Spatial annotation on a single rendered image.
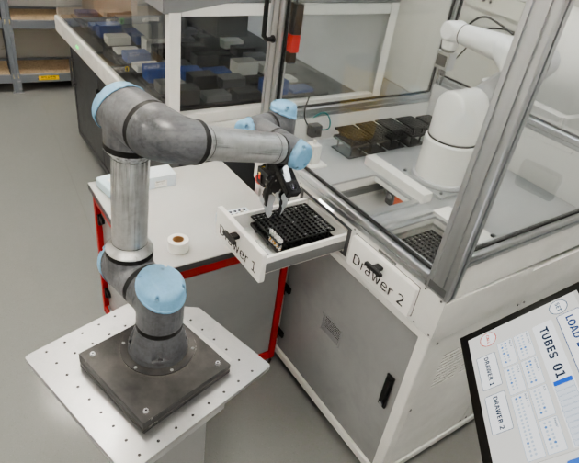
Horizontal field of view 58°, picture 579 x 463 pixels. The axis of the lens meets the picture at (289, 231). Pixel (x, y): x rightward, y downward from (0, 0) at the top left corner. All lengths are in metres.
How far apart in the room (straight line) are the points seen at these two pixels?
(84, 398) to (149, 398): 0.16
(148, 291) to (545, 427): 0.86
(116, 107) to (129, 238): 0.33
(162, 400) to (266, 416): 1.02
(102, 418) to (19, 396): 1.12
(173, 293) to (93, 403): 0.33
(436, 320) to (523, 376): 0.40
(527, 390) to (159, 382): 0.82
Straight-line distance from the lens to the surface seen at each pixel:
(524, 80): 1.25
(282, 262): 1.62
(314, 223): 1.76
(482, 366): 1.30
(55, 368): 1.48
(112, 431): 1.34
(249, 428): 2.26
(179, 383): 1.36
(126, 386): 1.36
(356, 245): 1.69
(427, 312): 1.56
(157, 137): 1.06
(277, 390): 2.38
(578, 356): 1.20
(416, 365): 1.69
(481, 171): 1.32
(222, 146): 1.14
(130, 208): 1.25
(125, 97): 1.13
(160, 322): 1.29
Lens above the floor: 1.85
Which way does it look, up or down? 34 degrees down
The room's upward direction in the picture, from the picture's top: 9 degrees clockwise
